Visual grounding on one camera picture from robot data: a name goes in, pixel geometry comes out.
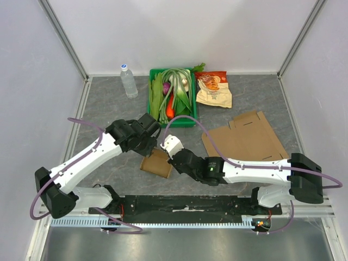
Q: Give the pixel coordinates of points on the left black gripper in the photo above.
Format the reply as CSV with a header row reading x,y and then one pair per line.
x,y
151,142

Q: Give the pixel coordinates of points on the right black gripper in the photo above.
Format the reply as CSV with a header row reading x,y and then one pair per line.
x,y
175,159

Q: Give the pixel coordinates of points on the small brown cardboard box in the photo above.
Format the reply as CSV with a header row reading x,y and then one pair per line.
x,y
157,164

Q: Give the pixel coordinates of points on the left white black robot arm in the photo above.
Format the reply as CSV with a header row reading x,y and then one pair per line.
x,y
58,187

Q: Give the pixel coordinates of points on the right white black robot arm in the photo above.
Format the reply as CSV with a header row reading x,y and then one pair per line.
x,y
297,178

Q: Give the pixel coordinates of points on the orange carrot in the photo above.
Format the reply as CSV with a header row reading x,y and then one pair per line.
x,y
170,112

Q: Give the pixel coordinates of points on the green plastic crate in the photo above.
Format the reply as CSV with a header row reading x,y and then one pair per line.
x,y
154,72

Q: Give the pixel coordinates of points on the green leafy vegetable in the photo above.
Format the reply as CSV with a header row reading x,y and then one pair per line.
x,y
156,95

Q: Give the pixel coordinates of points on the green bok choy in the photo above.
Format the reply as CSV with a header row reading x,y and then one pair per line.
x,y
182,105

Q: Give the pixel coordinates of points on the purple onion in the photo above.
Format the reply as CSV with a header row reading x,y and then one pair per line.
x,y
166,88

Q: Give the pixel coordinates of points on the clear plastic water bottle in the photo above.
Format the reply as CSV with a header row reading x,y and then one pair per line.
x,y
128,81

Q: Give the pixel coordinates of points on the flat brown cardboard sheet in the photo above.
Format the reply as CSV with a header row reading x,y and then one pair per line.
x,y
249,137

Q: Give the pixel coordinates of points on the orange beige snack bag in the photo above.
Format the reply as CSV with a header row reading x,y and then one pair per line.
x,y
213,89

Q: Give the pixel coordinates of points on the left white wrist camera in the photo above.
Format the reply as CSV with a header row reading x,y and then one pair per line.
x,y
149,124

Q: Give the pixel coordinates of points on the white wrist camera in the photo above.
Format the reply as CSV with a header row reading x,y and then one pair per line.
x,y
149,124
171,145

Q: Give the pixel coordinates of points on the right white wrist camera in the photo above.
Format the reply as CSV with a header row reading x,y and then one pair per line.
x,y
171,145

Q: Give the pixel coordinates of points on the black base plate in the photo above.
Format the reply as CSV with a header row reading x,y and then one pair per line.
x,y
187,209

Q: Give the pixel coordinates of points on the grey slotted cable duct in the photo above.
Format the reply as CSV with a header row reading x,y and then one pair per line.
x,y
104,222

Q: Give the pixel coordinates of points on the left aluminium frame post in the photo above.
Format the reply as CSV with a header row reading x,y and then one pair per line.
x,y
52,17

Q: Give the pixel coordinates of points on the aluminium frame post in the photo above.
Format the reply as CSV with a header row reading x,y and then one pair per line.
x,y
52,17
310,20

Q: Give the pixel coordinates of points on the right aluminium frame post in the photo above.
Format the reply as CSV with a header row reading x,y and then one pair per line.
x,y
310,20

